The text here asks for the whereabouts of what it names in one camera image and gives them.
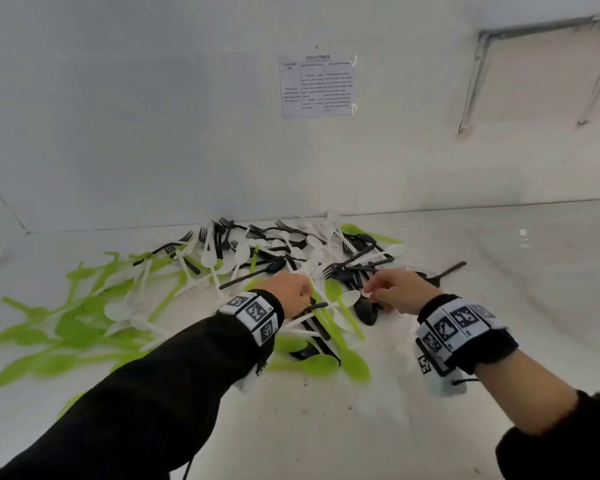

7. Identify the person's left hand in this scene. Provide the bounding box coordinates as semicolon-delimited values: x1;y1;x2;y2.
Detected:
252;272;313;321

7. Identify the person's right hand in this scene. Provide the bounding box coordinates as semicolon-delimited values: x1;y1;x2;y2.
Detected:
365;268;443;315

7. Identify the pile of black plastic forks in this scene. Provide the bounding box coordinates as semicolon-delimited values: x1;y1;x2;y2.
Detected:
132;217;469;368

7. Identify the pile of plastic cutlery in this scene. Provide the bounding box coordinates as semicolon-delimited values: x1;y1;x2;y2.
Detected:
0;222;406;421

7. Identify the person's left forearm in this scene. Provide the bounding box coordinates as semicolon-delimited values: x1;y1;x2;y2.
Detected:
0;309;276;480

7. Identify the black marker left wrist band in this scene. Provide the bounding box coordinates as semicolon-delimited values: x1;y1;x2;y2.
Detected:
216;288;286;378

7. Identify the black marker wrist band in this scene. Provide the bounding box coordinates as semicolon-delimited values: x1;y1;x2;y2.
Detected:
216;288;286;378
415;293;520;378

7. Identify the black marker right wrist band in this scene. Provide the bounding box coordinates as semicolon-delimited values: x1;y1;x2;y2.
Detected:
415;293;520;378

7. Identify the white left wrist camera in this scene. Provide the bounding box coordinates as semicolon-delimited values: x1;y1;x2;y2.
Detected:
232;362;269;395

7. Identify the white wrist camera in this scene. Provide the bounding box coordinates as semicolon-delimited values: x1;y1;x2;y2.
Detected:
417;352;469;398
232;362;269;395

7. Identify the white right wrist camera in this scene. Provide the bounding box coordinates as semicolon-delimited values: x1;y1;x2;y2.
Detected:
417;352;469;398

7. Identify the printed paper wall notice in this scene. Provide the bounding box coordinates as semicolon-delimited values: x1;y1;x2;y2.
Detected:
279;47;359;121

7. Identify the metal wall bracket frame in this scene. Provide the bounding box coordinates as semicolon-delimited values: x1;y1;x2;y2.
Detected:
457;14;600;138

